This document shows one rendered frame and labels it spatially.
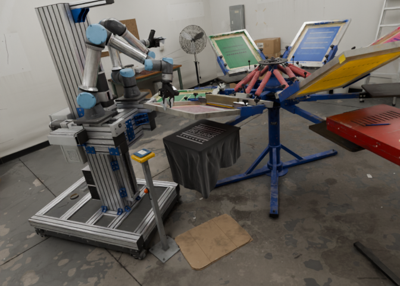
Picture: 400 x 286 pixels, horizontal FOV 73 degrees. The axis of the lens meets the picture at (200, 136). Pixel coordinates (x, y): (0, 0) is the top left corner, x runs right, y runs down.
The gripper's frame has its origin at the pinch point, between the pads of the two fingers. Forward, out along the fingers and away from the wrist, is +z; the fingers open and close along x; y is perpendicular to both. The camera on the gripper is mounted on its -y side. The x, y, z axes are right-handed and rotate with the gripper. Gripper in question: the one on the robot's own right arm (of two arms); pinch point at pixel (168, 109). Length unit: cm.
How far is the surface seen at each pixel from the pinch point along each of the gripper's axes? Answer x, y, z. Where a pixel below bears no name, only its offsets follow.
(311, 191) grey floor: -153, -53, 89
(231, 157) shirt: -50, -22, 40
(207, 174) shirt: -23, -21, 49
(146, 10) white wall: -236, 380, -146
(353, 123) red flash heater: -63, -103, -2
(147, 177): 10, 10, 53
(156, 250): -4, 16, 128
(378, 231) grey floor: -132, -120, 94
